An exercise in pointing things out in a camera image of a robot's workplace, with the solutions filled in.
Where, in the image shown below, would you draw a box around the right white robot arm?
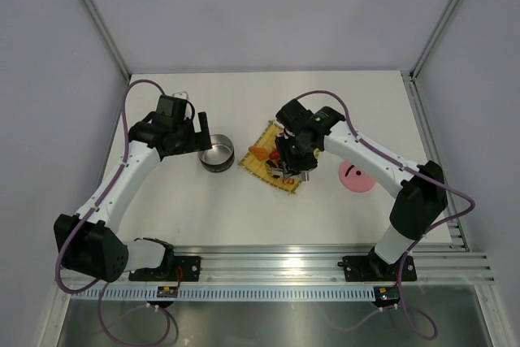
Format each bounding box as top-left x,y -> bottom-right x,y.
275,99 -> 447,280

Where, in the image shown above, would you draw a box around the left frame post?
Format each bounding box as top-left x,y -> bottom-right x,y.
80,0 -> 131,81

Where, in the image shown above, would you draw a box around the white slotted cable duct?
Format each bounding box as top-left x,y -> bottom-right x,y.
73,284 -> 400,303

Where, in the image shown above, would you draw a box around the round metal lunch box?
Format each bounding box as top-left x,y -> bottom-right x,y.
197,134 -> 235,173

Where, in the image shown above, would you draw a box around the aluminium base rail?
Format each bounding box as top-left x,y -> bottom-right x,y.
113,244 -> 495,283

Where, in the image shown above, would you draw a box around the purple cable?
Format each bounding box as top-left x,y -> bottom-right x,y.
54,79 -> 180,344
294,89 -> 476,342

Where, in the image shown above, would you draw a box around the metal tongs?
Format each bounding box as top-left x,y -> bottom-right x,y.
276,163 -> 310,182

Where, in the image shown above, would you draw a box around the bamboo mat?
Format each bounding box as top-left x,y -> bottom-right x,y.
238,119 -> 301,195

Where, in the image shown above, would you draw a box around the orange cheese wedge toy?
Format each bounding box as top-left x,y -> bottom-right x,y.
249,145 -> 269,161

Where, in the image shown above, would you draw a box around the black seaweed roll toy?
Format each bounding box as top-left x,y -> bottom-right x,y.
265,160 -> 283,179

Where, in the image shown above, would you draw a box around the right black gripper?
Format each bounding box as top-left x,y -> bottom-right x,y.
275,132 -> 318,180

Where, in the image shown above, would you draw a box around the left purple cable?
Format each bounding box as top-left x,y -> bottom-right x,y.
54,79 -> 180,344

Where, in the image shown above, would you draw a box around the red sausage toy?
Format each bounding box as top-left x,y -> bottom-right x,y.
269,150 -> 280,160

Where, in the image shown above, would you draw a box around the right frame post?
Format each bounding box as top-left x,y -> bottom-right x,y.
409,0 -> 463,81

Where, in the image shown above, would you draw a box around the pink round lid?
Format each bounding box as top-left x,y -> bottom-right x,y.
338,160 -> 376,193

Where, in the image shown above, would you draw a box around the frame post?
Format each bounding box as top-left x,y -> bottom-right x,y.
409,0 -> 463,81
80,0 -> 131,81

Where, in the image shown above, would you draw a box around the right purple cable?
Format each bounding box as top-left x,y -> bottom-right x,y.
294,89 -> 476,342

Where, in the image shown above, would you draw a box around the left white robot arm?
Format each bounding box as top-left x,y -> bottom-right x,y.
54,93 -> 211,282

